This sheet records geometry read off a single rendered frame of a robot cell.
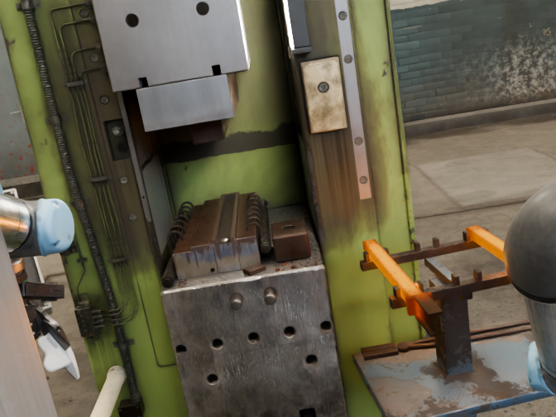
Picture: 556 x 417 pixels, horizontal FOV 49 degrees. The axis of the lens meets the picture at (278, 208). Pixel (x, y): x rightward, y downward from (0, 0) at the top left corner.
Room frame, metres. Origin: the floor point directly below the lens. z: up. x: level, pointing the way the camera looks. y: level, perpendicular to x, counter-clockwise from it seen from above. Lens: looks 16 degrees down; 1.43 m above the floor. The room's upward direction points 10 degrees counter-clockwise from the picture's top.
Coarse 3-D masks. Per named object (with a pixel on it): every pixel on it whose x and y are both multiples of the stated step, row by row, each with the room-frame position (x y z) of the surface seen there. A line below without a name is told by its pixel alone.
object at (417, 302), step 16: (368, 240) 1.37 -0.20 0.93; (384, 256) 1.25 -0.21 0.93; (384, 272) 1.19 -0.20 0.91; (400, 272) 1.15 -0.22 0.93; (400, 288) 1.08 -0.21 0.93; (416, 288) 1.06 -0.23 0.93; (416, 304) 1.01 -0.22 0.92; (432, 304) 0.96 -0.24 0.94; (432, 320) 0.94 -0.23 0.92; (432, 336) 0.93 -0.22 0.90
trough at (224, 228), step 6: (228, 198) 1.75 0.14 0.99; (234, 198) 1.75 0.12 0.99; (228, 204) 1.69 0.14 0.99; (222, 210) 1.61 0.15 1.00; (228, 210) 1.63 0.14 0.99; (222, 216) 1.57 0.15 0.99; (228, 216) 1.57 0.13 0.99; (222, 222) 1.53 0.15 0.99; (228, 222) 1.52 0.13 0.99; (222, 228) 1.47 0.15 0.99; (228, 228) 1.46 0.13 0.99; (222, 234) 1.42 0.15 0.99; (228, 234) 1.41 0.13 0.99; (216, 240) 1.35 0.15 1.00; (228, 240) 1.37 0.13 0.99
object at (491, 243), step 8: (472, 232) 1.31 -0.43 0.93; (480, 232) 1.29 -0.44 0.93; (488, 232) 1.29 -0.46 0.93; (472, 240) 1.31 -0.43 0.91; (480, 240) 1.27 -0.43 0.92; (488, 240) 1.24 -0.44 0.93; (496, 240) 1.23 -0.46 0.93; (488, 248) 1.23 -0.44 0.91; (496, 248) 1.19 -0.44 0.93; (496, 256) 1.19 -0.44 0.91
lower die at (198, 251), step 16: (208, 208) 1.67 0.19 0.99; (240, 208) 1.61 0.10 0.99; (192, 224) 1.57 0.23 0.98; (208, 224) 1.51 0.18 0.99; (240, 224) 1.46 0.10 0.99; (192, 240) 1.44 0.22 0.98; (208, 240) 1.38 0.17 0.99; (240, 240) 1.35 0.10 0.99; (256, 240) 1.36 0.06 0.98; (176, 256) 1.35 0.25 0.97; (192, 256) 1.35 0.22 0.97; (208, 256) 1.35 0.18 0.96; (224, 256) 1.35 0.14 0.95; (240, 256) 1.35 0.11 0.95; (256, 256) 1.35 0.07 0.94; (176, 272) 1.35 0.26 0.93; (192, 272) 1.35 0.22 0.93; (208, 272) 1.35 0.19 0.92
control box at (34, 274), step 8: (8, 192) 1.32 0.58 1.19; (16, 192) 1.33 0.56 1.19; (32, 256) 1.25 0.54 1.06; (32, 264) 1.24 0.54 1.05; (32, 272) 1.23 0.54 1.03; (40, 272) 1.24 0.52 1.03; (32, 280) 1.22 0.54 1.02; (40, 280) 1.23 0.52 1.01; (40, 304) 1.20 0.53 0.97; (48, 304) 1.21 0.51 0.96; (48, 312) 1.24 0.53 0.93
